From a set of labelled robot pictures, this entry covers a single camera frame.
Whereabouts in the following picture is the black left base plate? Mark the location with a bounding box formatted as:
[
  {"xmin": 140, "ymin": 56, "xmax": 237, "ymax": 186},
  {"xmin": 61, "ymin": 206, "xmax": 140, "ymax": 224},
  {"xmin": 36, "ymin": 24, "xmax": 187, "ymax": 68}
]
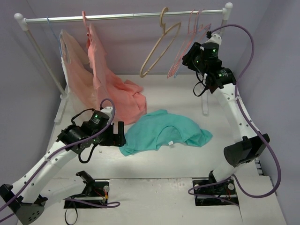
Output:
[{"xmin": 63, "ymin": 180, "xmax": 109, "ymax": 209}]

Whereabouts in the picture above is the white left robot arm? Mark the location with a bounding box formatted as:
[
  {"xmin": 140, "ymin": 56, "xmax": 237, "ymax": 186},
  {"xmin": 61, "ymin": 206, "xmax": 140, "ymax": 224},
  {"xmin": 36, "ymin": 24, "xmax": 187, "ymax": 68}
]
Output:
[{"xmin": 0, "ymin": 107, "xmax": 126, "ymax": 225}]

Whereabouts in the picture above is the pink plastic hanger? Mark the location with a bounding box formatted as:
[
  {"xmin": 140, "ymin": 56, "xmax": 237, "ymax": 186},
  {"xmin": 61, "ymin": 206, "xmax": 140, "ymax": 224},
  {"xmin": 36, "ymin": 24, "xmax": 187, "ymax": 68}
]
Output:
[{"xmin": 166, "ymin": 9, "xmax": 211, "ymax": 79}]

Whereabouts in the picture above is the white metal clothes rack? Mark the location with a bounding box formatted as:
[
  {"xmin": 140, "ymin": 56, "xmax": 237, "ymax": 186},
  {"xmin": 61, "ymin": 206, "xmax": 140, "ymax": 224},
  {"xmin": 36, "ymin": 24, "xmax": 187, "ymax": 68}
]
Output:
[{"xmin": 14, "ymin": 2, "xmax": 233, "ymax": 124}]

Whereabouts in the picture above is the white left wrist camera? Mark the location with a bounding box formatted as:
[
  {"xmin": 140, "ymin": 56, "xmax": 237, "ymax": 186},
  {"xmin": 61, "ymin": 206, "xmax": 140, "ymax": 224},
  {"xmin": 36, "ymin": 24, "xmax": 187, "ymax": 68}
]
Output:
[{"xmin": 100, "ymin": 106, "xmax": 114, "ymax": 118}]

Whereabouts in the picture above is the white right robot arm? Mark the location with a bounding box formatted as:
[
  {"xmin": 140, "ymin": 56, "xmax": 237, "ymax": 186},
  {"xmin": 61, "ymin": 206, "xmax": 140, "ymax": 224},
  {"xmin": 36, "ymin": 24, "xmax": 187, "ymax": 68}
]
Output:
[{"xmin": 182, "ymin": 42, "xmax": 266, "ymax": 193}]

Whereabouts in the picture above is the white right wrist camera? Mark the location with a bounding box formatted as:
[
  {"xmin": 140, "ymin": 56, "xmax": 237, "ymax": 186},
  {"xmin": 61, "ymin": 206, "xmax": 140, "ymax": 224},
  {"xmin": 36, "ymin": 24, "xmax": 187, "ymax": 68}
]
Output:
[{"xmin": 205, "ymin": 31, "xmax": 222, "ymax": 45}]

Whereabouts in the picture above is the blue hanger holding shirt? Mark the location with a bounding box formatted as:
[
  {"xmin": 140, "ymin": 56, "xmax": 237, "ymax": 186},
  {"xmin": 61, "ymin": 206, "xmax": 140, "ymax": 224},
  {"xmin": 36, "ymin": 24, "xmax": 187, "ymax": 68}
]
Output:
[{"xmin": 46, "ymin": 16, "xmax": 62, "ymax": 56}]

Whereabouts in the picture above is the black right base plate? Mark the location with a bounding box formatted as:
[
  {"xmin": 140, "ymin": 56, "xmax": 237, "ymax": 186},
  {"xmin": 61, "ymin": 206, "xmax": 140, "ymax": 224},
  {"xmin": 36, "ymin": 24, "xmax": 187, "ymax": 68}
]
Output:
[{"xmin": 188, "ymin": 178, "xmax": 239, "ymax": 206}]

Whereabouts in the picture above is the pale peach t shirt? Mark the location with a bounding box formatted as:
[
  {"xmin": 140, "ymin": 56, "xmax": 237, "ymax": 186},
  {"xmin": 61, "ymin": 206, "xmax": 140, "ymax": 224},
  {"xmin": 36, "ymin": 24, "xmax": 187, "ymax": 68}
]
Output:
[{"xmin": 59, "ymin": 30, "xmax": 97, "ymax": 113}]

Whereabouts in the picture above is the pink hanger holding shirt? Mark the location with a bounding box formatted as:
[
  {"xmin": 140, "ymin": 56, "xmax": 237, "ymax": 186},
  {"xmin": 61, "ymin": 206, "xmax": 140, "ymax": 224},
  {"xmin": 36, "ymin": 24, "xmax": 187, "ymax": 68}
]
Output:
[{"xmin": 82, "ymin": 11, "xmax": 91, "ymax": 38}]

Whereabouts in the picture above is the salmon pink t shirt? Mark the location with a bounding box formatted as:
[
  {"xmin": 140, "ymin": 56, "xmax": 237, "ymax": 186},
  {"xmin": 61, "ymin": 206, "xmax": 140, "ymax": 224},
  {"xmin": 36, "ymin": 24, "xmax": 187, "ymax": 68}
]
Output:
[{"xmin": 87, "ymin": 24, "xmax": 147, "ymax": 125}]

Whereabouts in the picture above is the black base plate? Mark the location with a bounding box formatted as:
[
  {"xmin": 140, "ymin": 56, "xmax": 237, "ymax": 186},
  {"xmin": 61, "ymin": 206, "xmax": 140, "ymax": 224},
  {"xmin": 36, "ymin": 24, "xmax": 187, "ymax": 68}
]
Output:
[
  {"xmin": 188, "ymin": 178, "xmax": 239, "ymax": 206},
  {"xmin": 63, "ymin": 180, "xmax": 109, "ymax": 209}
]

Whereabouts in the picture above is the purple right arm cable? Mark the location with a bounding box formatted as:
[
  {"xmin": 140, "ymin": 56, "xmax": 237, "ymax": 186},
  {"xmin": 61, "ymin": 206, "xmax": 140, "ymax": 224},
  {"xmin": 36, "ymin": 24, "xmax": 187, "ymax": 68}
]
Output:
[{"xmin": 187, "ymin": 24, "xmax": 282, "ymax": 207}]

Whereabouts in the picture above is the teal t shirt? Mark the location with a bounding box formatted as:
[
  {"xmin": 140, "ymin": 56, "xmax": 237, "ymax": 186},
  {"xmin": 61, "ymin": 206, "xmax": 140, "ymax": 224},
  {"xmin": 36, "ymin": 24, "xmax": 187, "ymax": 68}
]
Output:
[{"xmin": 119, "ymin": 109, "xmax": 213, "ymax": 156}]

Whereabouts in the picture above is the beige plastic hanger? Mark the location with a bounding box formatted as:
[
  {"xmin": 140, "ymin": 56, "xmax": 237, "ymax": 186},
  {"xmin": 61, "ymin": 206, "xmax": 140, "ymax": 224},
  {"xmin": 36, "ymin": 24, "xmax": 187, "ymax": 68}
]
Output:
[{"xmin": 138, "ymin": 7, "xmax": 182, "ymax": 77}]

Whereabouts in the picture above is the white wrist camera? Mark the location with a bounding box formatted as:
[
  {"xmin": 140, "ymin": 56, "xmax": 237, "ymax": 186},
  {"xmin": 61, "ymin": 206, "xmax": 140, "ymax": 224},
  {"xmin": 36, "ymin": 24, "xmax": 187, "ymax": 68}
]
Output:
[
  {"xmin": 205, "ymin": 31, "xmax": 222, "ymax": 45},
  {"xmin": 100, "ymin": 106, "xmax": 114, "ymax": 118}
]

